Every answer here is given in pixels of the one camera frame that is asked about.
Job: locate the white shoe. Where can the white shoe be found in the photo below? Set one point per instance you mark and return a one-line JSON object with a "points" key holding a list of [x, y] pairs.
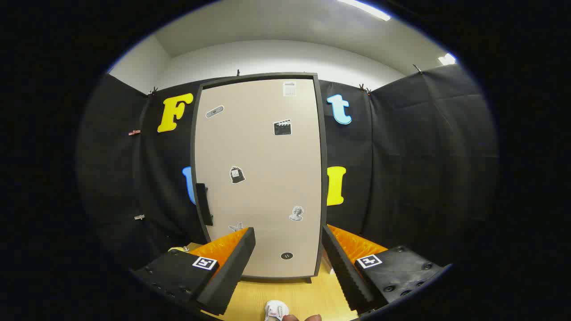
{"points": [[275, 310]]}

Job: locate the beige shoe cabinet door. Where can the beige shoe cabinet door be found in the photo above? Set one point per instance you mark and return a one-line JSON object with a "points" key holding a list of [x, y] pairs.
{"points": [[258, 200]]}

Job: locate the small ceiling light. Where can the small ceiling light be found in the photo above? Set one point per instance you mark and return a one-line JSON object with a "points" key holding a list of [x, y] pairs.
{"points": [[447, 59]]}

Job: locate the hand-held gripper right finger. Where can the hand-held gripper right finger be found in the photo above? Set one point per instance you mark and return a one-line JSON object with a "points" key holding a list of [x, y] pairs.
{"points": [[345, 272]]}

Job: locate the dark grey shoe cabinet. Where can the dark grey shoe cabinet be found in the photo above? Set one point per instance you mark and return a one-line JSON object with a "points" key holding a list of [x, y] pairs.
{"points": [[324, 178]]}

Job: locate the black backdrop cloth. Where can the black backdrop cloth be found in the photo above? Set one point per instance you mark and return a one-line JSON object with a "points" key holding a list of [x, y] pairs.
{"points": [[401, 156]]}

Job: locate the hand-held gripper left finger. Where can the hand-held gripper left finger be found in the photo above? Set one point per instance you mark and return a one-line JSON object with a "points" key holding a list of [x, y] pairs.
{"points": [[232, 272]]}

